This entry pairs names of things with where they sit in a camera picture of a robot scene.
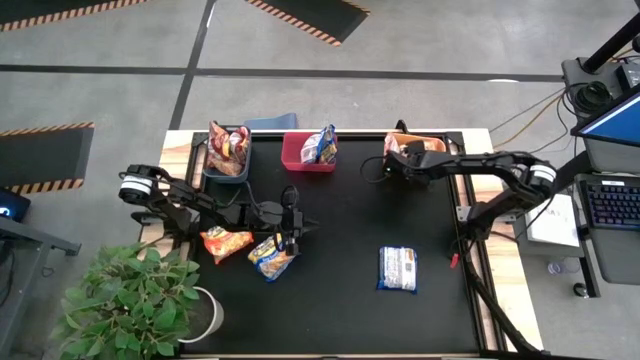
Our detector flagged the pink-red plastic bin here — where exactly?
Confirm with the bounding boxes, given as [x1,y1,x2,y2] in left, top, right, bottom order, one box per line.
[280,130,339,174]

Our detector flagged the black cable bundle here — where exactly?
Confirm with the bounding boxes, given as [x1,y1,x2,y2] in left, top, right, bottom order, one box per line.
[462,234,544,359]

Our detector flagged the green potted plant white pot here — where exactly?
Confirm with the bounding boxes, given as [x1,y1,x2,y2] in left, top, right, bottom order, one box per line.
[49,242,225,360]

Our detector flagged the dark blue-green plastic bin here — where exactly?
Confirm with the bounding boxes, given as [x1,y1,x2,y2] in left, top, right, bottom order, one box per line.
[202,124,253,185]

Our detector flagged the black stand leg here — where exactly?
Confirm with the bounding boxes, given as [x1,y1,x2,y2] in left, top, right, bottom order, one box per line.
[552,149,594,194]

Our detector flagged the grey equipment box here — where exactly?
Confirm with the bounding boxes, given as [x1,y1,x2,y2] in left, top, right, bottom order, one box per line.
[560,55,626,101]

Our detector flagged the black pole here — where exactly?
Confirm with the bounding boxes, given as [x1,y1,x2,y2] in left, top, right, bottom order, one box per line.
[582,12,640,74]

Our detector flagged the grey computer cart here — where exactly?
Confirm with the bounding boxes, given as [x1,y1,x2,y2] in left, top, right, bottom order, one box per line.
[574,134,640,286]

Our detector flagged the monitor with blue screen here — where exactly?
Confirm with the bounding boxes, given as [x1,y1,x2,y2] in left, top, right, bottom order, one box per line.
[571,89,640,149]

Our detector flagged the grey desk frame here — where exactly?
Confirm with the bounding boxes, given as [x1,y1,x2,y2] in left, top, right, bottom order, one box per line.
[0,214,82,360]

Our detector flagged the black table mat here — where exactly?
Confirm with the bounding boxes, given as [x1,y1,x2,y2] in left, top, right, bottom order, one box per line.
[192,134,481,354]

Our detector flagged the black device blue light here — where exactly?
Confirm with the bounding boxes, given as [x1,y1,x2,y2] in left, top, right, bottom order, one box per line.
[0,187,32,224]

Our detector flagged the white paper sheet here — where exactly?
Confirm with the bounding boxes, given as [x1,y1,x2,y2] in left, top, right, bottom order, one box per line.
[524,193,582,248]

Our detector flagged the pink Maruchan ramen pack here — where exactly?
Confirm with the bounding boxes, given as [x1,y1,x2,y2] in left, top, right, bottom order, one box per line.
[208,120,232,162]
[206,157,245,178]
[229,125,251,162]

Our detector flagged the black cable coil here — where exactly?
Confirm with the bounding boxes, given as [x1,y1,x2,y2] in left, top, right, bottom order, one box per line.
[571,79,614,116]

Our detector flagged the black hazard-striped floor mat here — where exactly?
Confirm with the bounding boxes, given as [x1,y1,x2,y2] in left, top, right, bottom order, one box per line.
[0,0,151,33]
[0,121,96,196]
[243,0,371,48]

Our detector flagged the black backlit keyboard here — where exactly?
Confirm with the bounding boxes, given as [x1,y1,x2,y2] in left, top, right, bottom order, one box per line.
[579,178,640,231]

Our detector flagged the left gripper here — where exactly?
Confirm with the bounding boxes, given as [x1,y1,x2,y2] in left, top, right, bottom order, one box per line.
[259,185,320,257]

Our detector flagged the blue plastic seat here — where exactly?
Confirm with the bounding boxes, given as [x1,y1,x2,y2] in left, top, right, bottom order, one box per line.
[243,112,300,132]

